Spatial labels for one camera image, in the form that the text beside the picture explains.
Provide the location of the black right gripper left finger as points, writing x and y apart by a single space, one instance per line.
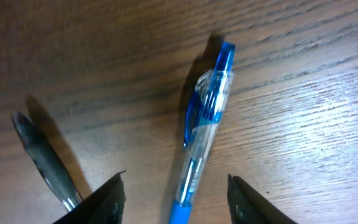
104 206

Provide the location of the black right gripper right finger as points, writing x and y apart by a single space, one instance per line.
247 206

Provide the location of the black ballpoint pen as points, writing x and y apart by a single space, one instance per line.
47 162

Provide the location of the blue ballpoint pen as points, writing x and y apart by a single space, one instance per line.
203 116

